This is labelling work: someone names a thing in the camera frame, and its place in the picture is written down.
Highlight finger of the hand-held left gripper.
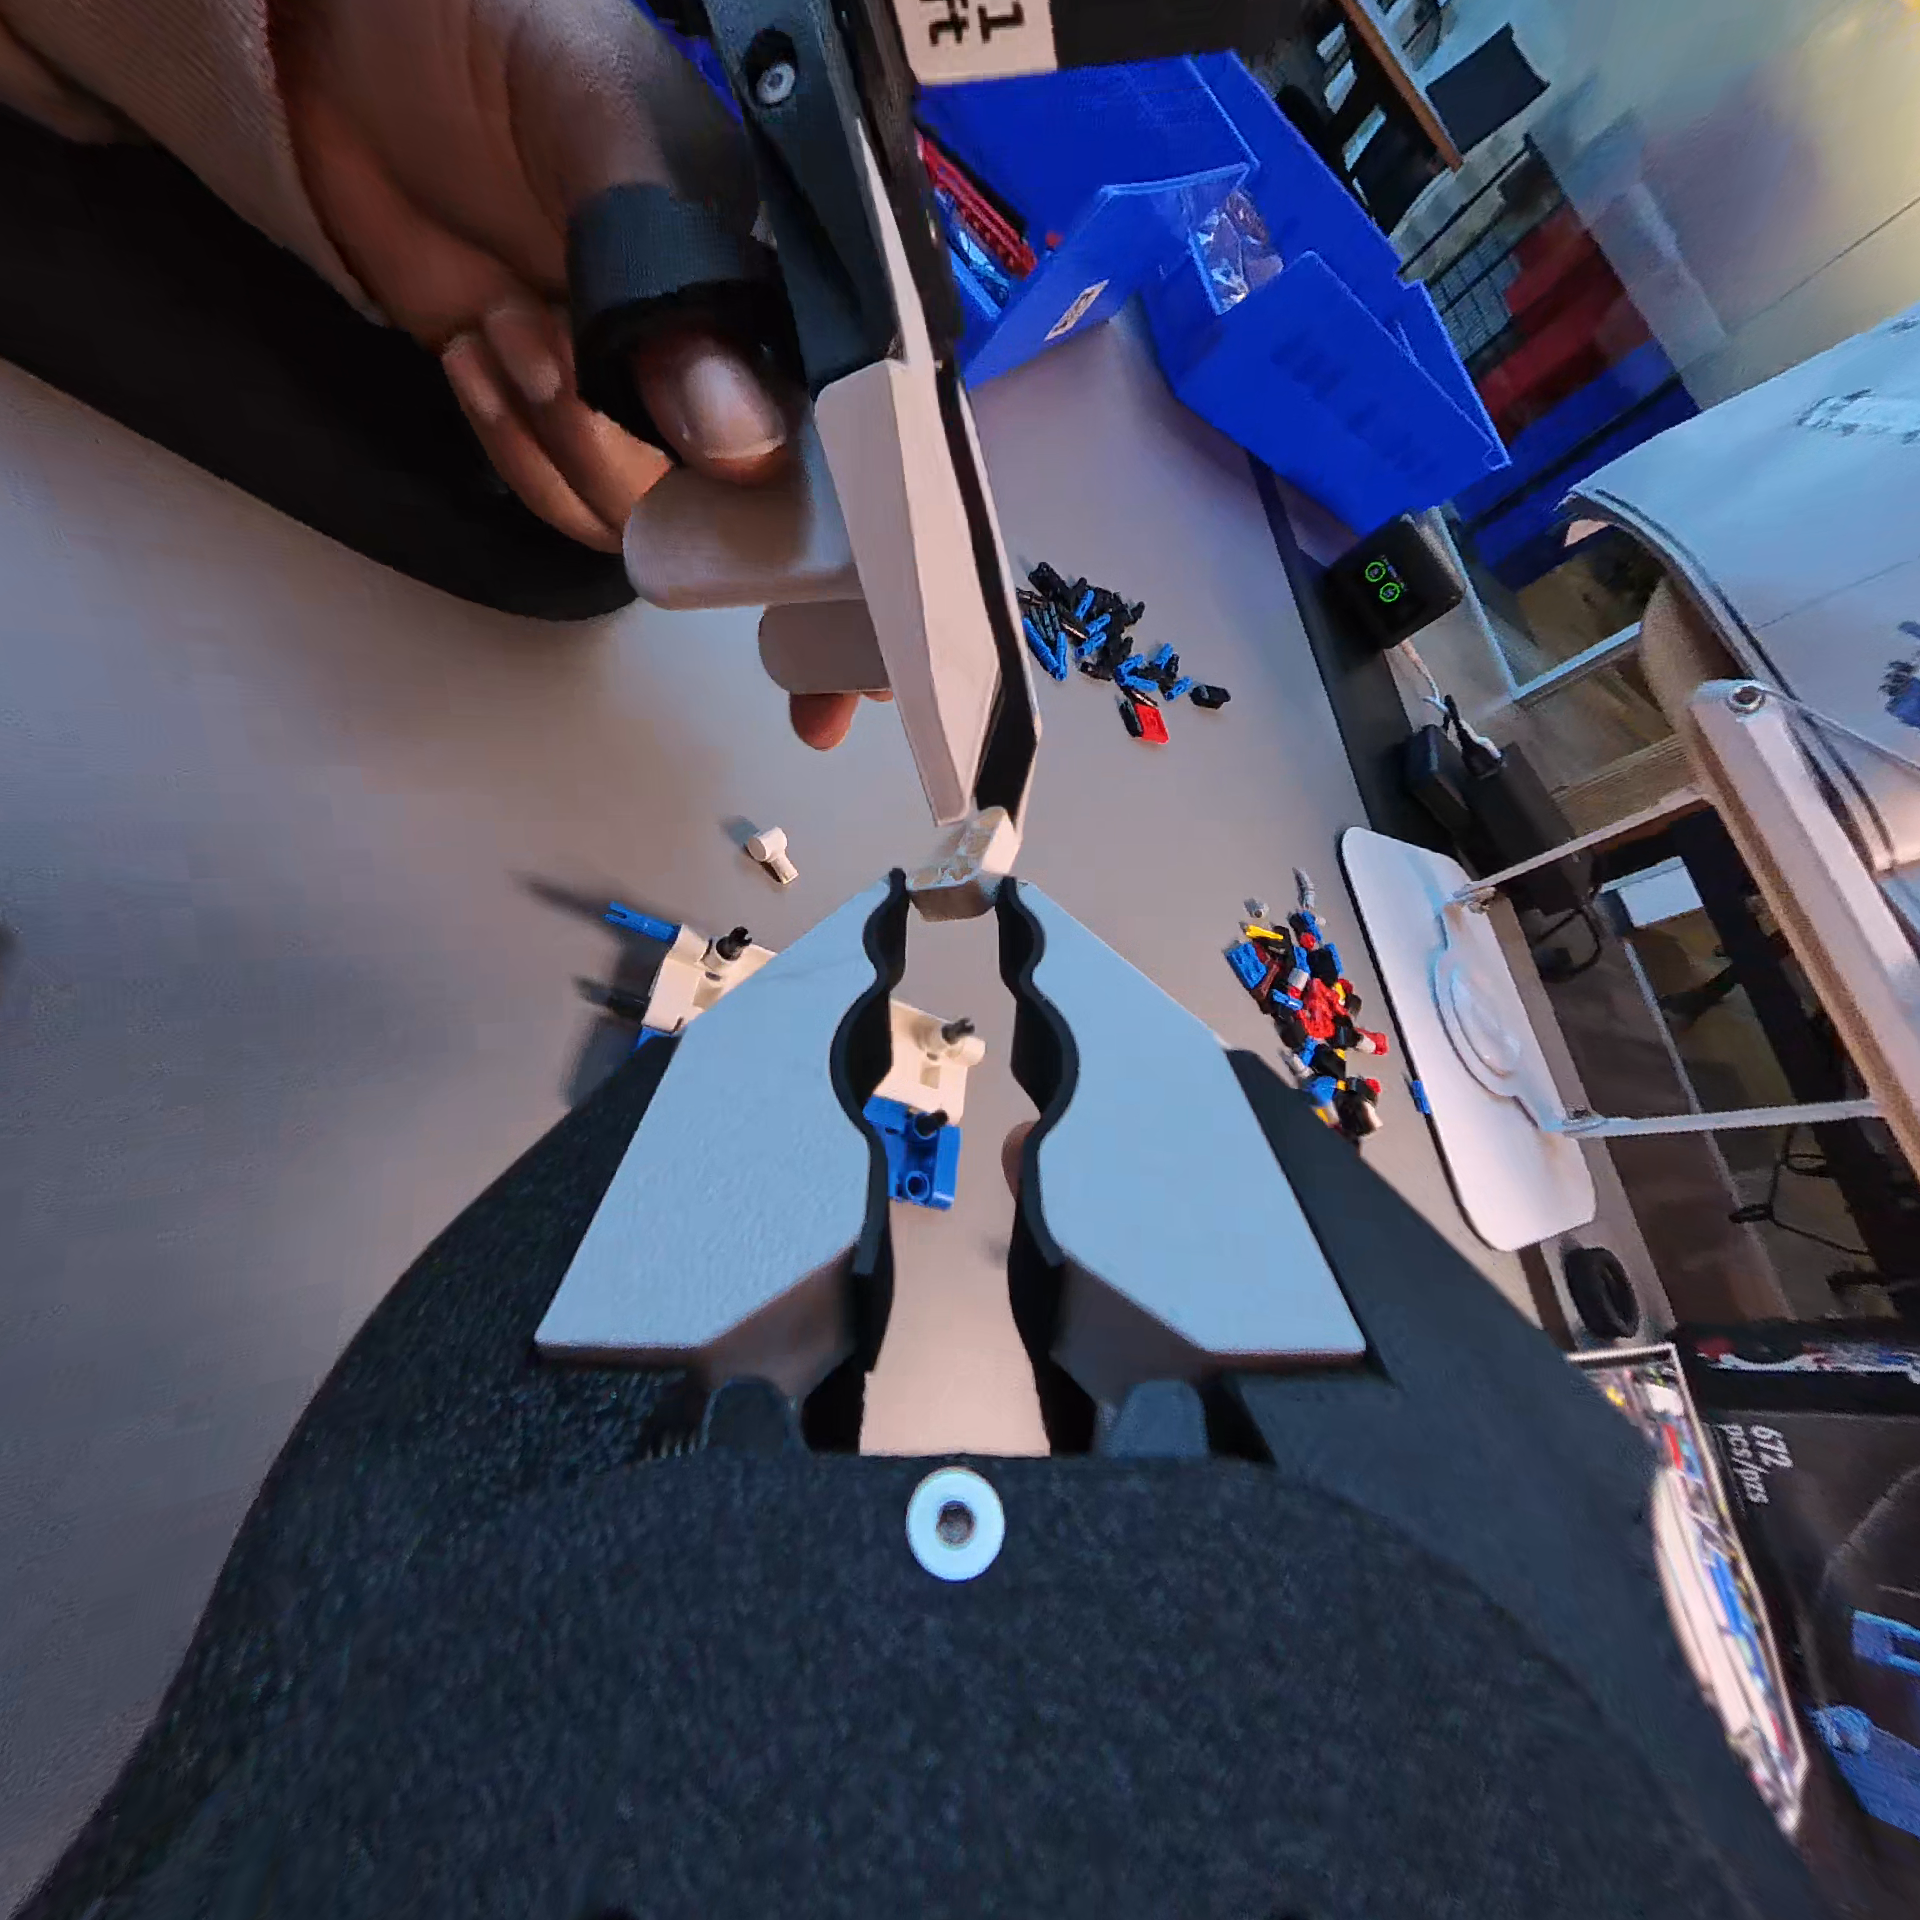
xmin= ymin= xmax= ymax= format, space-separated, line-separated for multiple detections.
xmin=934 ymin=349 xmax=1046 ymax=839
xmin=814 ymin=357 xmax=1007 ymax=825

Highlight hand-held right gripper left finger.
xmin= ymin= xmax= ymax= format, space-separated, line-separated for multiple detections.
xmin=534 ymin=867 xmax=919 ymax=1401

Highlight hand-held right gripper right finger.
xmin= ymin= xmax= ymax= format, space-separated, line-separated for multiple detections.
xmin=995 ymin=877 xmax=1372 ymax=1408

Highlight white triangular lego beam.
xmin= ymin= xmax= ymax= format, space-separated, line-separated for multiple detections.
xmin=904 ymin=808 xmax=1024 ymax=925

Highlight blue and white lego panel assembly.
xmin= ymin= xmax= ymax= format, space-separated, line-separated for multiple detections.
xmin=603 ymin=894 xmax=990 ymax=1212

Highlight person's left forearm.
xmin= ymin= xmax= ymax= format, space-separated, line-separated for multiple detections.
xmin=0 ymin=0 xmax=374 ymax=323

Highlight pile of blue black lego pins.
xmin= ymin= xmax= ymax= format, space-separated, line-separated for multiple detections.
xmin=1014 ymin=559 xmax=1238 ymax=748

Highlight pile of mixed lego pieces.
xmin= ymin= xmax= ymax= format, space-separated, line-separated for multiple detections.
xmin=1220 ymin=867 xmax=1393 ymax=1146

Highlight black rubber lego tire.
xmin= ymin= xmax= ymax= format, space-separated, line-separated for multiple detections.
xmin=1565 ymin=1244 xmax=1647 ymax=1343

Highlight lego sticker sheet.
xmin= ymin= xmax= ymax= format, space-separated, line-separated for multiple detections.
xmin=1565 ymin=1343 xmax=1811 ymax=1843

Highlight lego set box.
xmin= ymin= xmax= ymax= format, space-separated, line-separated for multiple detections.
xmin=1670 ymin=1318 xmax=1920 ymax=1920

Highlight lego instruction booklet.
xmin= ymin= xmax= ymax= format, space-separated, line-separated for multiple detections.
xmin=1556 ymin=302 xmax=1920 ymax=751

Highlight person's left hand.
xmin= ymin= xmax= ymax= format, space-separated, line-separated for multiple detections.
xmin=272 ymin=0 xmax=860 ymax=751

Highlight blue plastic parts bin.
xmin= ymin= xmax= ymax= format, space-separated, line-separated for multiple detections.
xmin=1109 ymin=163 xmax=1512 ymax=522
xmin=911 ymin=52 xmax=1276 ymax=394

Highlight white book stand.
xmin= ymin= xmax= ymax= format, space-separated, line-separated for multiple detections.
xmin=1339 ymin=675 xmax=1920 ymax=1258

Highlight black device with green display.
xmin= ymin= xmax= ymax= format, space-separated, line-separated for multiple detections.
xmin=1316 ymin=513 xmax=1466 ymax=649

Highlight small clear plastic bag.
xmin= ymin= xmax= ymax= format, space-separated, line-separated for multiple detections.
xmin=1182 ymin=170 xmax=1287 ymax=313

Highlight black power adapter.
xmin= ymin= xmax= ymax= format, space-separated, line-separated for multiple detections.
xmin=1398 ymin=717 xmax=1569 ymax=875

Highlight black padded wrist rest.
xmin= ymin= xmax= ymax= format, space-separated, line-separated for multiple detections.
xmin=0 ymin=105 xmax=649 ymax=619

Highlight wooden stand board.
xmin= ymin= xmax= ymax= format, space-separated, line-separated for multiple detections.
xmin=1639 ymin=578 xmax=1920 ymax=871

